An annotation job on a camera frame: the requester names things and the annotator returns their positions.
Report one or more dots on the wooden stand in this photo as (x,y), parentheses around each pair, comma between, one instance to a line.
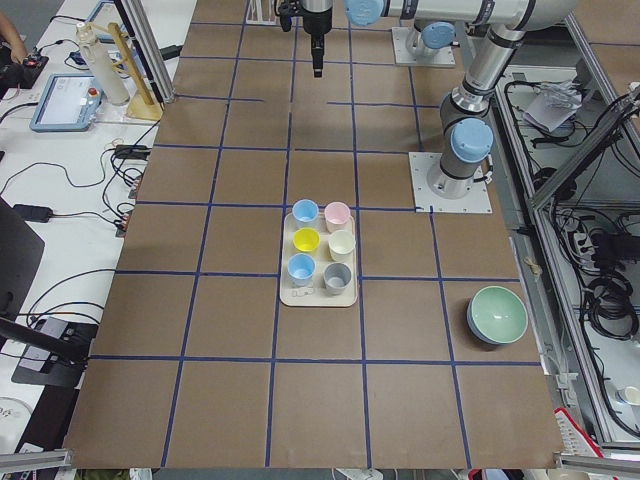
(142,104)

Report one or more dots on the green ceramic bowl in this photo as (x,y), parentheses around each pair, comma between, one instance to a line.
(497,316)

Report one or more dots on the light blue cup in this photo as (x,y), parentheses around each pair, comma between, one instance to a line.
(305,213)
(301,268)

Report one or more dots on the black power adapter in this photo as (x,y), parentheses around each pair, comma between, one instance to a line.
(33,213)

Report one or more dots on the yellow plastic cup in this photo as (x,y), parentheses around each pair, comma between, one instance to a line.
(306,240)

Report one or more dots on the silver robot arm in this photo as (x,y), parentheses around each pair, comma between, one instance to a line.
(426,38)
(507,23)

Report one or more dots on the crumpled white paper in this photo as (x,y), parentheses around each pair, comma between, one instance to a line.
(554,104)

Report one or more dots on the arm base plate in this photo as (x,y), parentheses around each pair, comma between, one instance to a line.
(435,192)
(443,59)

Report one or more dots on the blue teach pendant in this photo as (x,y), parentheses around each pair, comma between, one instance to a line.
(67,104)

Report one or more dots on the near light blue cup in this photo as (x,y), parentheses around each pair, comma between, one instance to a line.
(301,268)

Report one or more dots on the pink plastic cup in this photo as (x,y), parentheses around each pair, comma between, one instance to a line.
(337,216)

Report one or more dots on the white plastic tray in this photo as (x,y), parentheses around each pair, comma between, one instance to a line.
(315,294)

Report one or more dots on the far light blue cup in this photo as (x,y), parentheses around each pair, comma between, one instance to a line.
(305,213)

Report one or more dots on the grey plastic cup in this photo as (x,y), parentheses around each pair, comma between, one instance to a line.
(337,276)

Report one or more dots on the aluminium frame post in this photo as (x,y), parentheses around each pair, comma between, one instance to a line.
(136,23)

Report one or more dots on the cream plastic cup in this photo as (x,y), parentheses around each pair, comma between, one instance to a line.
(341,244)

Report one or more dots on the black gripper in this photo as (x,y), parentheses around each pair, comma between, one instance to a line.
(317,25)

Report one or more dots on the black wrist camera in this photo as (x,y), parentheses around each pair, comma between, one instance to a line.
(287,10)

